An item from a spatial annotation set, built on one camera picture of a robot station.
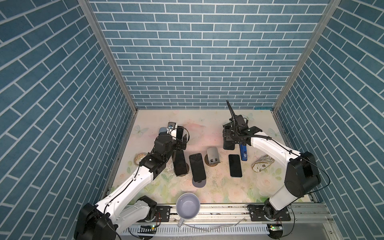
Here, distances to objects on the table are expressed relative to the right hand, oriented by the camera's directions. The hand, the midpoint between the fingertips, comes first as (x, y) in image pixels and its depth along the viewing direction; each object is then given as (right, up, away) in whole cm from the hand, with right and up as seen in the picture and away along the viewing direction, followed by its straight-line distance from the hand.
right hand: (227, 133), depth 90 cm
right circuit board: (+21, -46, -16) cm, 53 cm away
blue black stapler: (+11, -12, +2) cm, 17 cm away
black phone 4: (-28, -16, -8) cm, 33 cm away
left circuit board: (-42, -46, -18) cm, 65 cm away
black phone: (-30, 0, +4) cm, 30 cm away
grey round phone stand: (-17, -29, -6) cm, 35 cm away
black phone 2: (+1, -7, 0) cm, 7 cm away
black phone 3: (+5, -20, -1) cm, 21 cm away
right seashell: (+21, -18, -3) cm, 27 cm away
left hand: (-28, +1, -11) cm, 30 cm away
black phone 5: (-18, -18, -12) cm, 28 cm away
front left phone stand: (-26, -24, -6) cm, 36 cm away
